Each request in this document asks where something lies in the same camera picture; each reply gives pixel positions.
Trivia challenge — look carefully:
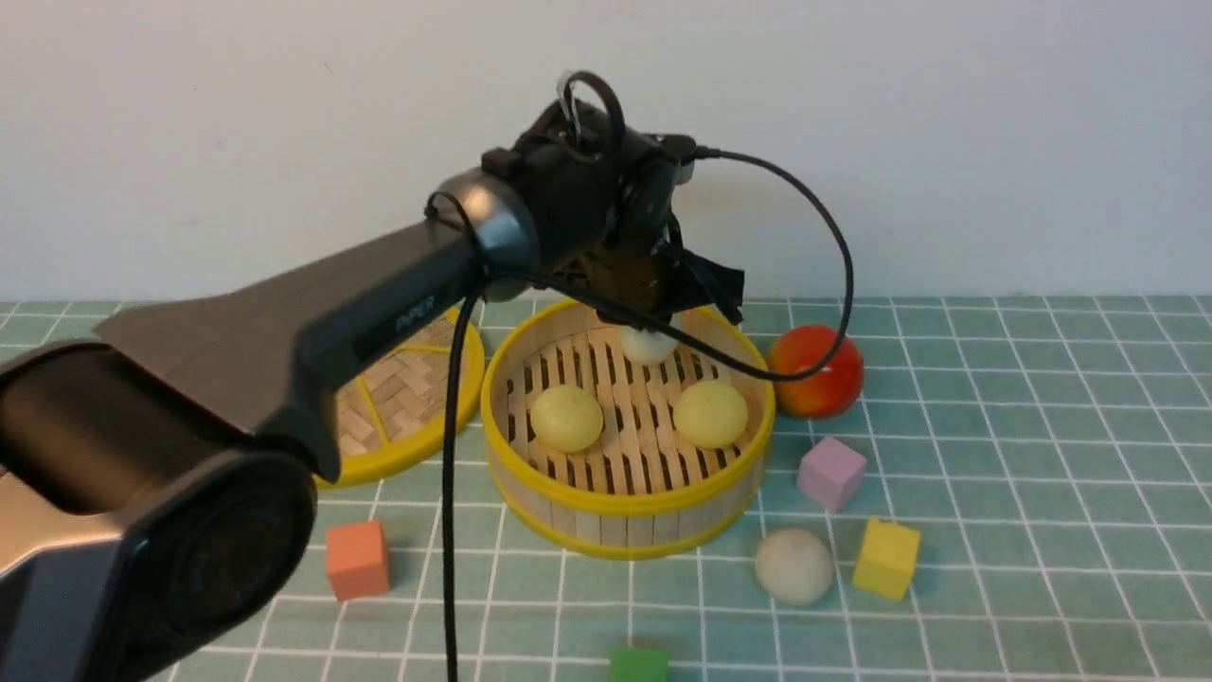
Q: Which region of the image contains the yellow foam cube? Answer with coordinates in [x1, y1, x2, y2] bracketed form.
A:
[851, 517, 922, 601]

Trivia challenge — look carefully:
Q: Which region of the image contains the red orange pomegranate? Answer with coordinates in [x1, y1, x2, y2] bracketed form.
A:
[767, 325, 865, 420]

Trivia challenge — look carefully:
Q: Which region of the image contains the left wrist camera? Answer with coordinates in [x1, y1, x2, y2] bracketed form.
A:
[651, 134, 701, 187]

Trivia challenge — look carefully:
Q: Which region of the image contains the green foam cube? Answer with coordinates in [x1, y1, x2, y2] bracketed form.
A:
[608, 646, 670, 682]

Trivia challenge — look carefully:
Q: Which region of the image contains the yellow-green bun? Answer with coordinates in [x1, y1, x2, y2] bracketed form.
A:
[671, 380, 749, 449]
[528, 385, 604, 454]

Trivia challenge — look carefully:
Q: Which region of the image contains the orange foam cube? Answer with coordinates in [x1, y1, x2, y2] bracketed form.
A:
[326, 518, 391, 601]

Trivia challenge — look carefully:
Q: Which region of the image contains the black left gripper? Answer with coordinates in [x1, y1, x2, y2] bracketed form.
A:
[568, 213, 745, 325]

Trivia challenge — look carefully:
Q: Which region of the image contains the pink foam cube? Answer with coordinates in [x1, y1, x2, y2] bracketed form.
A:
[796, 437, 867, 512]

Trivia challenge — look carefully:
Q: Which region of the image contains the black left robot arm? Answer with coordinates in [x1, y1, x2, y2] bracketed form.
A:
[2, 102, 743, 681]

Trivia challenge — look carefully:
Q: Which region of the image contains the white bun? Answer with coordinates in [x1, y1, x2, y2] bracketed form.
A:
[754, 528, 835, 607]
[619, 327, 680, 367]

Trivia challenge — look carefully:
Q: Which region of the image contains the woven bamboo steamer lid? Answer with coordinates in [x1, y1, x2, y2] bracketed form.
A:
[316, 308, 458, 491]

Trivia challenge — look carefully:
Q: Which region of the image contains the bamboo steamer tray yellow rim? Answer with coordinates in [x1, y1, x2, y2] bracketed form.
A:
[481, 299, 774, 561]

